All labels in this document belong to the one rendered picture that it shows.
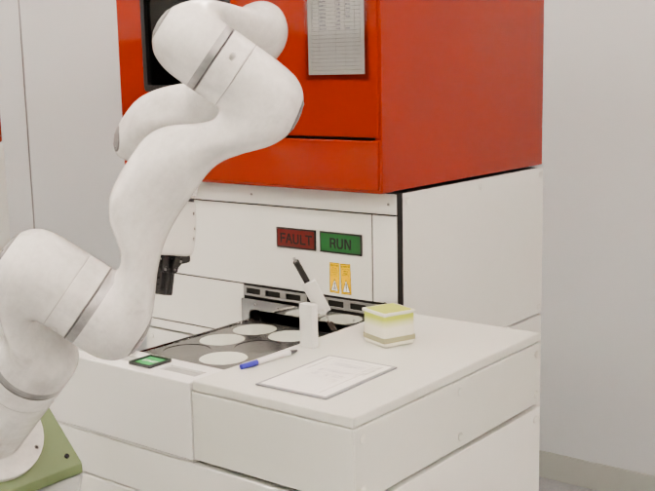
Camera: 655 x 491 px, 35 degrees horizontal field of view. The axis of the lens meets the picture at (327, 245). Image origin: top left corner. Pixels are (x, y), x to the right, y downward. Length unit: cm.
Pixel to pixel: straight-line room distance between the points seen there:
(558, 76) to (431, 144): 139
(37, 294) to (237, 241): 112
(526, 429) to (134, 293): 94
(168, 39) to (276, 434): 66
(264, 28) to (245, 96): 15
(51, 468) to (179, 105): 63
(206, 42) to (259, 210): 112
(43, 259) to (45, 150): 407
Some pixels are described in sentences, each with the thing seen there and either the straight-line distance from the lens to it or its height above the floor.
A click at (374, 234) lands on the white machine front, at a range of 227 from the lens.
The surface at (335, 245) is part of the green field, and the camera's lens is 233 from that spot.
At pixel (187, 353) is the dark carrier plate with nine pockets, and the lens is 223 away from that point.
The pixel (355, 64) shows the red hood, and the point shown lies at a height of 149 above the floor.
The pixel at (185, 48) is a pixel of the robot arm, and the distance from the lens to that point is 140.
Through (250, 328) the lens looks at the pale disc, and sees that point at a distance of 241.
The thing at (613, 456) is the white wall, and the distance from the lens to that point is 382.
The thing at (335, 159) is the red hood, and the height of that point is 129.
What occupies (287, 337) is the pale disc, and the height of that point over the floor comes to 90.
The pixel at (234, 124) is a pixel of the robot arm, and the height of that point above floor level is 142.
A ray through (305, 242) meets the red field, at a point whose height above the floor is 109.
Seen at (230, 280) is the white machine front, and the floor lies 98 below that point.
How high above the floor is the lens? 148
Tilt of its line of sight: 10 degrees down
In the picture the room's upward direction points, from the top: 1 degrees counter-clockwise
